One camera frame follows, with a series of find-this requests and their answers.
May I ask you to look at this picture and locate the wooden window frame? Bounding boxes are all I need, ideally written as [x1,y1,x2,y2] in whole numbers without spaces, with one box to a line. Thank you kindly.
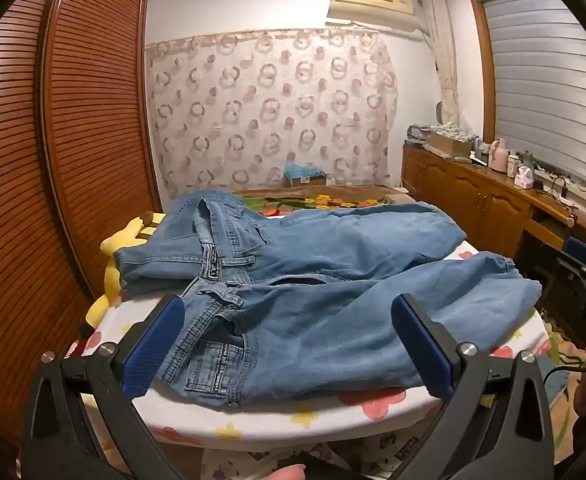
[467,0,500,137]

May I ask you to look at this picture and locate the cream lace curtain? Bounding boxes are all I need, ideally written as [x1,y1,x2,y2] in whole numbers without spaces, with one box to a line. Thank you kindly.
[419,0,463,128]

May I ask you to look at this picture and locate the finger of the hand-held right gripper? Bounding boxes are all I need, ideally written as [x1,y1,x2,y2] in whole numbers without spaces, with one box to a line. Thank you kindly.
[556,237,586,286]

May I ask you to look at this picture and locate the white strawberry print sheet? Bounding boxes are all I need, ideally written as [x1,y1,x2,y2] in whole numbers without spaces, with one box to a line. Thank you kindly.
[80,242,554,452]

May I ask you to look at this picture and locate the wooden louvered wardrobe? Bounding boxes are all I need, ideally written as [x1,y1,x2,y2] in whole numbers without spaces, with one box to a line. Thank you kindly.
[0,0,165,463]

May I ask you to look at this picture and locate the grey window blind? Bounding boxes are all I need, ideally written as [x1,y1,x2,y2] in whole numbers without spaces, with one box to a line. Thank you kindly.
[482,0,586,203]

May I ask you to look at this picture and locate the beige air conditioner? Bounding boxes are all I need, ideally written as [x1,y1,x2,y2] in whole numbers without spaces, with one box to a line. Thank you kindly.
[326,0,420,32]

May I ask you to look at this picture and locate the wooden cabinet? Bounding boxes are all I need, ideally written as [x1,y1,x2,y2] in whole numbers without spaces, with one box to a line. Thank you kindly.
[401,141,586,313]

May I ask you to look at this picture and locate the floral blanket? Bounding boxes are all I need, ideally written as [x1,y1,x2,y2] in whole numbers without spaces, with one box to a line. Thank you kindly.
[233,185,419,219]

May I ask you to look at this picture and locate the white power strip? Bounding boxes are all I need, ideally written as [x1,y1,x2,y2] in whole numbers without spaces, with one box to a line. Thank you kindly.
[536,167,586,201]

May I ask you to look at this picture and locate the yellow plush toy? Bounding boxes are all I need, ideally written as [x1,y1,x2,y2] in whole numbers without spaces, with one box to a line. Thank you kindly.
[85,211,167,329]

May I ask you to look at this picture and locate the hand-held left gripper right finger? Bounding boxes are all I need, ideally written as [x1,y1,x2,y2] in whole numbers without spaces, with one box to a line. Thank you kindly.
[390,294,556,480]

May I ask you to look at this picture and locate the circle pattern curtain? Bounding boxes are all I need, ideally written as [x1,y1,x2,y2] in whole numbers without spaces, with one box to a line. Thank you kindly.
[144,29,400,200]

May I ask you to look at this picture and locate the blue denim pants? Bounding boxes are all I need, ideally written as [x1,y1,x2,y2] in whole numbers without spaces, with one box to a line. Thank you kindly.
[113,189,542,407]

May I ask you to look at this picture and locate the small cardboard box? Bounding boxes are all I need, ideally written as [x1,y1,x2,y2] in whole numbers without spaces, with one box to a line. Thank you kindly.
[284,171,329,189]

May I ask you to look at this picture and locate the blue crumpled cloth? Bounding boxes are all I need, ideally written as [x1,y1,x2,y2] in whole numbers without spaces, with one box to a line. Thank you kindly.
[283,159,321,180]

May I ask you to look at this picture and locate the pink thermos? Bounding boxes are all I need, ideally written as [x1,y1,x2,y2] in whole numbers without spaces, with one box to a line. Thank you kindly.
[488,137,511,173]

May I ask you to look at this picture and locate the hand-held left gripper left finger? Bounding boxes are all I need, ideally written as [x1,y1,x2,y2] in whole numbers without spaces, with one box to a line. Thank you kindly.
[20,294,186,480]

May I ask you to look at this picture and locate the open cardboard box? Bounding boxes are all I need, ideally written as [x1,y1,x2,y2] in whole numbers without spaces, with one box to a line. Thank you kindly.
[425,130,474,159]

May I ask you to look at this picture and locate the person's left hand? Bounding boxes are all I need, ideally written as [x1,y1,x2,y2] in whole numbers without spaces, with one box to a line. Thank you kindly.
[262,464,308,480]

